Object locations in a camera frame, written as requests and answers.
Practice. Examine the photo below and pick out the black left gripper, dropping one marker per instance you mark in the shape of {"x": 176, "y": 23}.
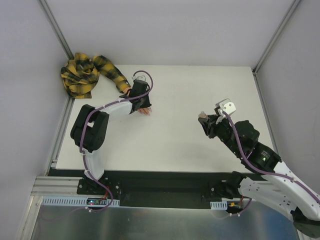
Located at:
{"x": 139, "y": 100}

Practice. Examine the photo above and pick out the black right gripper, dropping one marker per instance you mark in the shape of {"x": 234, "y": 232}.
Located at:
{"x": 208, "y": 124}

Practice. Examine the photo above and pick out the clear nail polish bottle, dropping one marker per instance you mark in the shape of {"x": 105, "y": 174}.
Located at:
{"x": 203, "y": 115}

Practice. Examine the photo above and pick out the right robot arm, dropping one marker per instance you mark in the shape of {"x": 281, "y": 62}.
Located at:
{"x": 292, "y": 198}

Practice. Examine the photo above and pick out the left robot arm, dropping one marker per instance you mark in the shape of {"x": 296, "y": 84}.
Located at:
{"x": 89, "y": 133}

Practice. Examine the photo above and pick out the mannequin hand with painted nails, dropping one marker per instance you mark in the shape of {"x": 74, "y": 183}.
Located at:
{"x": 146, "y": 111}

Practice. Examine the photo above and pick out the yellow plaid shirt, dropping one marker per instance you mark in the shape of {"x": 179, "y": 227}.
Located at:
{"x": 81, "y": 75}

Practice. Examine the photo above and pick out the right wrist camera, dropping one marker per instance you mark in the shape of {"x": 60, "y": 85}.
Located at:
{"x": 224, "y": 107}

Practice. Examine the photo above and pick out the aluminium frame post right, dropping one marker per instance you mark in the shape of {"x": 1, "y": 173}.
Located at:
{"x": 277, "y": 34}

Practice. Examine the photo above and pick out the aluminium frame post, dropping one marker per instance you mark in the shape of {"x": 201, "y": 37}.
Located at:
{"x": 277, "y": 34}
{"x": 56, "y": 28}

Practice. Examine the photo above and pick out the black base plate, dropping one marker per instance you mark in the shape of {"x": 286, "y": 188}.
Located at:
{"x": 178, "y": 190}

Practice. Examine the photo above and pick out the right white cable duct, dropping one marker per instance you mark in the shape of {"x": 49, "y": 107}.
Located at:
{"x": 226, "y": 204}

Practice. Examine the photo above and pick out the white cable duct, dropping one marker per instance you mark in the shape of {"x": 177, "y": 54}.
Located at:
{"x": 226, "y": 204}
{"x": 67, "y": 201}

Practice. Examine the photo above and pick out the aluminium frame post left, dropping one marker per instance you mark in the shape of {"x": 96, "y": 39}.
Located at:
{"x": 56, "y": 28}

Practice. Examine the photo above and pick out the aluminium rail left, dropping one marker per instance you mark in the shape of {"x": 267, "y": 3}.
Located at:
{"x": 55, "y": 185}

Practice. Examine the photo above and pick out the left white cable duct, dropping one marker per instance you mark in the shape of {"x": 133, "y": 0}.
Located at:
{"x": 67, "y": 201}

